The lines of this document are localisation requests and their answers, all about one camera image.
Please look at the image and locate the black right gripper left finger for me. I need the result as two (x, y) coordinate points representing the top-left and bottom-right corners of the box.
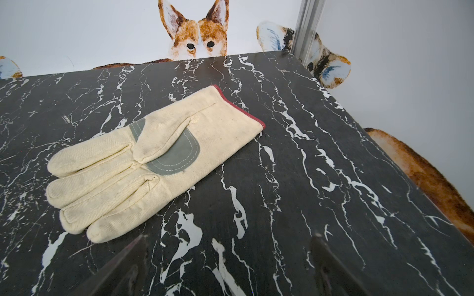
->
(70, 234), (148, 296)

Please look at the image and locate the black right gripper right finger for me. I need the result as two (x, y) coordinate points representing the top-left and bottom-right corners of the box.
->
(311, 233), (370, 296)

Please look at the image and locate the cream canvas work glove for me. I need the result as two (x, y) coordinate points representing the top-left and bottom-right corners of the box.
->
(46, 85), (265, 243)

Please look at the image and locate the aluminium frame post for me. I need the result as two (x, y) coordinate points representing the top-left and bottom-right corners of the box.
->
(291, 0), (326, 64)

